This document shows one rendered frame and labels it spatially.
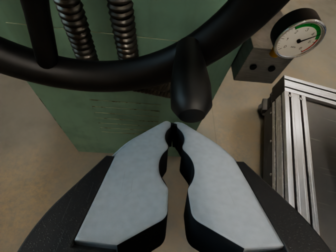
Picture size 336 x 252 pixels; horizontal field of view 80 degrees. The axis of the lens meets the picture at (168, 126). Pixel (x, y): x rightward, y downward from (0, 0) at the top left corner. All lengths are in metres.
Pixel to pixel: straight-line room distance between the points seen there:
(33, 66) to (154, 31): 0.23
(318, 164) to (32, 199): 1.03
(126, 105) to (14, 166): 0.58
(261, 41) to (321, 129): 0.65
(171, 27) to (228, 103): 0.79
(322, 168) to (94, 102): 0.77
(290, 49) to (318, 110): 0.69
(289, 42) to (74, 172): 0.80
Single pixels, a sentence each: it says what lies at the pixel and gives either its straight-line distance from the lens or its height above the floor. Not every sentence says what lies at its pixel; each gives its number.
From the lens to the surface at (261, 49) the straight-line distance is 0.38.
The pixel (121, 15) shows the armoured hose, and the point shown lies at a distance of 0.22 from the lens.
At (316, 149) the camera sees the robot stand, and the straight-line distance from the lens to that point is 0.92.
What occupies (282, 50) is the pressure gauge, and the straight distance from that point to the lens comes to 0.36.
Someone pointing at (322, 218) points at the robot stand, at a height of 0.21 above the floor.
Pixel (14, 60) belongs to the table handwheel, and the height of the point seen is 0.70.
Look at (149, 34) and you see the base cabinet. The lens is 0.38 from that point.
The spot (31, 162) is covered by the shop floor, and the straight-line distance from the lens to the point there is 0.97.
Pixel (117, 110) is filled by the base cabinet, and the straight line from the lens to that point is 0.57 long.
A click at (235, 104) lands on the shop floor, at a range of 1.12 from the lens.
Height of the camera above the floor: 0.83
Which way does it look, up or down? 61 degrees down
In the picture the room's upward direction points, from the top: 14 degrees clockwise
